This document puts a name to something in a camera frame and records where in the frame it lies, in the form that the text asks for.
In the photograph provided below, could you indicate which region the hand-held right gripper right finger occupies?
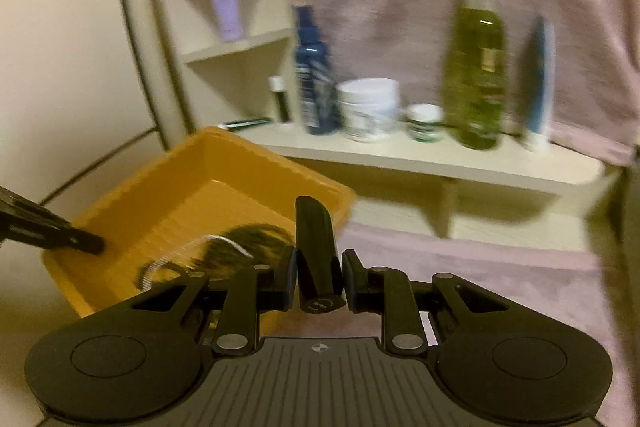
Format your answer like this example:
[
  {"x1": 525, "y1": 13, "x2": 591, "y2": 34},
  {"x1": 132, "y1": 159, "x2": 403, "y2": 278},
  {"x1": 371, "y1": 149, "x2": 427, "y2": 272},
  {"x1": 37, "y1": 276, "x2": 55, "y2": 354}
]
[{"x1": 341, "y1": 251, "x2": 507, "y2": 353}]

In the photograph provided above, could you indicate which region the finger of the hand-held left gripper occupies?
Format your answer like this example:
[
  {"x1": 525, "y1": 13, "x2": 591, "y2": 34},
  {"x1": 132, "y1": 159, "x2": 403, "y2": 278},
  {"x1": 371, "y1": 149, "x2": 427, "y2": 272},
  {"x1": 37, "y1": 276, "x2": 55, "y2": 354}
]
[{"x1": 0, "y1": 186, "x2": 106, "y2": 255}]

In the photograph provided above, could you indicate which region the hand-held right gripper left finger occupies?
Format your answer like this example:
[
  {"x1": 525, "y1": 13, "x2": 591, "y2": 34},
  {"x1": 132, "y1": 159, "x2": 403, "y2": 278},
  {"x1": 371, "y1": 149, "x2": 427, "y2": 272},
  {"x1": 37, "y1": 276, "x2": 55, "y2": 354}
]
[{"x1": 131, "y1": 248, "x2": 299, "y2": 356}]

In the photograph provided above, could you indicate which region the black cylindrical tube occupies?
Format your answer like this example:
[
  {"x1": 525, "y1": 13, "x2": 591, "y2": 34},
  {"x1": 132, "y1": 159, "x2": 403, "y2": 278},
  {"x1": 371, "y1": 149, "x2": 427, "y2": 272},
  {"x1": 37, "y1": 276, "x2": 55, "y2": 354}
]
[{"x1": 295, "y1": 196, "x2": 347, "y2": 314}]

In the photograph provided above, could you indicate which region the white pearl necklace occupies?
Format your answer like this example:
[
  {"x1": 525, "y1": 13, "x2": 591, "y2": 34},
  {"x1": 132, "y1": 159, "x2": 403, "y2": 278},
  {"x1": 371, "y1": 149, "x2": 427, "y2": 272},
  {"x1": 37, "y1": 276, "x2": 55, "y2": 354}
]
[{"x1": 135, "y1": 234, "x2": 256, "y2": 293}]

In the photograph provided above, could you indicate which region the orange plastic tray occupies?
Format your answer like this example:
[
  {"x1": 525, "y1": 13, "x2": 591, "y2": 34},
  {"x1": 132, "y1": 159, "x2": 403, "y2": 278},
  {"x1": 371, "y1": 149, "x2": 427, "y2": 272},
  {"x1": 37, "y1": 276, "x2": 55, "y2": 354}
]
[{"x1": 42, "y1": 127, "x2": 357, "y2": 319}]

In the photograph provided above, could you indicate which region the white wooden shelf unit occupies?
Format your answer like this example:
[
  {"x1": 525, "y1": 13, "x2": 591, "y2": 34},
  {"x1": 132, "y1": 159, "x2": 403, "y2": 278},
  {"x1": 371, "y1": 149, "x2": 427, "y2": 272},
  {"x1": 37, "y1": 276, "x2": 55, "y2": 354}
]
[{"x1": 162, "y1": 0, "x2": 621, "y2": 240}]

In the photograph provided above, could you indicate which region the small green white jar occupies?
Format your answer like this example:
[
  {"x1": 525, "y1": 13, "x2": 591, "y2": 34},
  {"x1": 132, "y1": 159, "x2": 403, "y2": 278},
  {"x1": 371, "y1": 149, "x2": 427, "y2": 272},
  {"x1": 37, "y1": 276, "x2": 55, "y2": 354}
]
[{"x1": 406, "y1": 103, "x2": 446, "y2": 144}]

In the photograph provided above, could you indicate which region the white cream jar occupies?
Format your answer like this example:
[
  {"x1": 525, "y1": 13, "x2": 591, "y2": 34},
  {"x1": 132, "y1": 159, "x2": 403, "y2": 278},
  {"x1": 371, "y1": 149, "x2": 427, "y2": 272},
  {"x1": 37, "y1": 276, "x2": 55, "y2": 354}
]
[{"x1": 336, "y1": 78, "x2": 402, "y2": 144}]

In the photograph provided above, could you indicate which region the white black lip balm stick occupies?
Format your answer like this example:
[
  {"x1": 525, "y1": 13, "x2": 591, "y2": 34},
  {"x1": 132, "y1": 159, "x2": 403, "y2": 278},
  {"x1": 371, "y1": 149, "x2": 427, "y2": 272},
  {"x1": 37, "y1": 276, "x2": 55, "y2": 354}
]
[{"x1": 267, "y1": 76, "x2": 291, "y2": 124}]

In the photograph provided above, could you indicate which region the blue spray bottle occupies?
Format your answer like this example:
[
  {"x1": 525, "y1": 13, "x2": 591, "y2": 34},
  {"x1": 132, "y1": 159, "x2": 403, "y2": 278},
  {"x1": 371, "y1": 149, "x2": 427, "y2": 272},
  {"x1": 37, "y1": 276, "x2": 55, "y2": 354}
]
[{"x1": 291, "y1": 5, "x2": 341, "y2": 136}]

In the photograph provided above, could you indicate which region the green oil spray bottle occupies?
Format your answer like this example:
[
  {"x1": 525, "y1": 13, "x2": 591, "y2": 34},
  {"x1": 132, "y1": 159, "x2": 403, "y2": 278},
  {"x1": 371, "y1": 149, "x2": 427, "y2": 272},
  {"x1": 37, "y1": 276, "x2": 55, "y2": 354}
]
[{"x1": 442, "y1": 0, "x2": 507, "y2": 151}]

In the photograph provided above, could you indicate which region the blue white tube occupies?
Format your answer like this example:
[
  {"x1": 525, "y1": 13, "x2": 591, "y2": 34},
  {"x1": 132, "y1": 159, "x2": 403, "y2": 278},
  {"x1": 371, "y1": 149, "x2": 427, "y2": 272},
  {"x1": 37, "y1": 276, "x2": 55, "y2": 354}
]
[{"x1": 517, "y1": 14, "x2": 557, "y2": 154}]

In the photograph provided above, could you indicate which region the purple tube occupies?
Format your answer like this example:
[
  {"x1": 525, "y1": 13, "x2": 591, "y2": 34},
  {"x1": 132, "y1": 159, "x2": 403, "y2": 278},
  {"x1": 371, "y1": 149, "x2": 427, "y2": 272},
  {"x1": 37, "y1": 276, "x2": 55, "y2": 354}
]
[{"x1": 209, "y1": 0, "x2": 246, "y2": 42}]

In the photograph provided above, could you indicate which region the white curved frame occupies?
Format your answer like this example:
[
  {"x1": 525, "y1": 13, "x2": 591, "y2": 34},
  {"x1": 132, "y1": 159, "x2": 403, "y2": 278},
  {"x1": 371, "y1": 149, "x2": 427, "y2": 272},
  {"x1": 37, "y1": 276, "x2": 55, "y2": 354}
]
[{"x1": 110, "y1": 0, "x2": 196, "y2": 148}]

